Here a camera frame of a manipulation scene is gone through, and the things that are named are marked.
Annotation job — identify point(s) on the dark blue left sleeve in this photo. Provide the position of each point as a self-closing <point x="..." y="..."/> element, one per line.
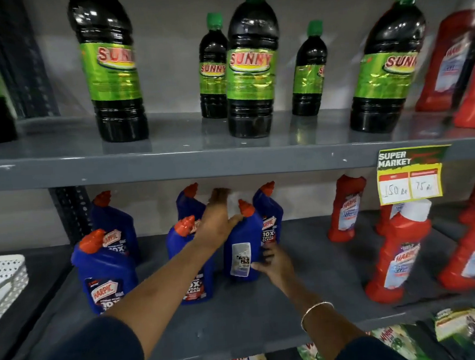
<point x="87" y="354"/>

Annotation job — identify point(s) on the red white-capped cleaner bottle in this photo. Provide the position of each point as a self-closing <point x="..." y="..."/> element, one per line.
<point x="401" y="255"/>

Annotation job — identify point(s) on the blue orange-capped cleaner bottle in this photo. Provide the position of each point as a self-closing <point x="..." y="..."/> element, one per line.
<point x="242" y="246"/>

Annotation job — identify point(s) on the dark blue sleeve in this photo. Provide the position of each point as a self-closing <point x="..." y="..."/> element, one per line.
<point x="87" y="354"/>
<point x="367" y="355"/>

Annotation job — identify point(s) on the small dark green-label bottle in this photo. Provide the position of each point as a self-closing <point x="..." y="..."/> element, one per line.
<point x="308" y="77"/>
<point x="213" y="76"/>

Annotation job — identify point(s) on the silver wrist bangle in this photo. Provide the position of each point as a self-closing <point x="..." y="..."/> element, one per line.
<point x="314" y="307"/>

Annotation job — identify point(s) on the grey metal shelf board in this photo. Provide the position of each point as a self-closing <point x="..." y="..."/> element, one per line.
<point x="250" y="310"/>
<point x="179" y="157"/>

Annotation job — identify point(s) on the person's left forearm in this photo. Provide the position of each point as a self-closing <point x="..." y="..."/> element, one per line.
<point x="163" y="286"/>

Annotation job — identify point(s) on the person's right hand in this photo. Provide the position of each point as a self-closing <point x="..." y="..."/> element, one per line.
<point x="279" y="269"/>

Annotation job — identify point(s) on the person's left thumb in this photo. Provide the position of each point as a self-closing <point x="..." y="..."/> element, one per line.
<point x="234" y="221"/>

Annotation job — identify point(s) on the person's right thumb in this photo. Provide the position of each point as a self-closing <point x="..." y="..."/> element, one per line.
<point x="259" y="267"/>

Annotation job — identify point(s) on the yellow green price tag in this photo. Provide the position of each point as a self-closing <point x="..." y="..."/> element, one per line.
<point x="410" y="178"/>

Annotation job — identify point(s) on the person's right forearm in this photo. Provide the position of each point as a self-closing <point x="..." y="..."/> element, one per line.
<point x="320" y="318"/>

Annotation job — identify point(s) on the person's left hand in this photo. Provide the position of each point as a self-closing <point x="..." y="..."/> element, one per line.
<point x="214" y="226"/>

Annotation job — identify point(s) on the dark blue right sleeve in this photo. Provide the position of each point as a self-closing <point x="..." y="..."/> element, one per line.
<point x="367" y="355"/>

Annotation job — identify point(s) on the white perforated plastic basket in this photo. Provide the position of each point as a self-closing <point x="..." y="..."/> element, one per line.
<point x="3" y="283"/>

